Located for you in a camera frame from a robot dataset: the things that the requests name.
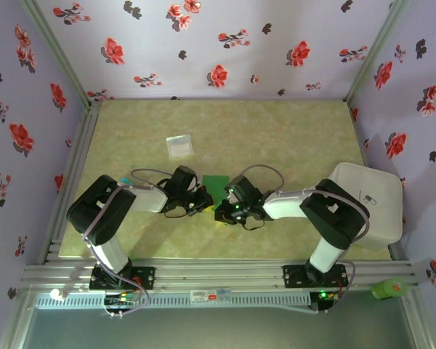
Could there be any green paper sheet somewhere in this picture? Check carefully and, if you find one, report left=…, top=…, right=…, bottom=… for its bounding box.
left=202, top=174, right=230, bottom=216

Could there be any clear plastic bag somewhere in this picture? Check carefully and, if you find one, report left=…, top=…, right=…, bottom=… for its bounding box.
left=166, top=134, right=195, bottom=160

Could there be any small circuit board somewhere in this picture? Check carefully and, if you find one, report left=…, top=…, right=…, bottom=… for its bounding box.
left=310, top=289, right=341, bottom=313
left=104, top=292, right=139, bottom=306

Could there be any white storage box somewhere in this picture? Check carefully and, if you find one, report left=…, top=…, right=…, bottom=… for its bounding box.
left=328, top=161, right=404, bottom=252

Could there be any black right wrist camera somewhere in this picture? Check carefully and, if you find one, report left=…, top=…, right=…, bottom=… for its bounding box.
left=224, top=175, right=262, bottom=204

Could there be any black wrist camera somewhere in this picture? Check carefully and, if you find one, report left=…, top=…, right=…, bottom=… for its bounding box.
left=169, top=165, right=199, bottom=193
left=224, top=175, right=262, bottom=204

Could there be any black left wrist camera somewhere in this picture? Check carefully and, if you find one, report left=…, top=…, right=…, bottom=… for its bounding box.
left=169, top=165, right=199, bottom=193

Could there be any aluminium mounting rail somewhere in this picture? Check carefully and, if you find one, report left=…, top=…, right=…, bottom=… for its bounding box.
left=21, top=258, right=433, bottom=290

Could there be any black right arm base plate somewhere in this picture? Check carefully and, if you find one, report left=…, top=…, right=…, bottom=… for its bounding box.
left=282, top=264, right=349, bottom=289

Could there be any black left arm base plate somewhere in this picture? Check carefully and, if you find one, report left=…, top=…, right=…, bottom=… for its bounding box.
left=89, top=266, right=156, bottom=291

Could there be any grey slotted cable duct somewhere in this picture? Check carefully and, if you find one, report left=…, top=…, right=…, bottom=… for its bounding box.
left=34, top=292, right=312, bottom=310

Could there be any grey right arm cable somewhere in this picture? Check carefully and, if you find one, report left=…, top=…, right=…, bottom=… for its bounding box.
left=239, top=164, right=371, bottom=316

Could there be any aluminium frame post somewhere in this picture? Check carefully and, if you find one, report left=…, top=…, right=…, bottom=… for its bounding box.
left=0, top=286, right=37, bottom=349
left=399, top=290, right=433, bottom=349
left=343, top=0, right=411, bottom=103
left=20, top=0, right=95, bottom=106

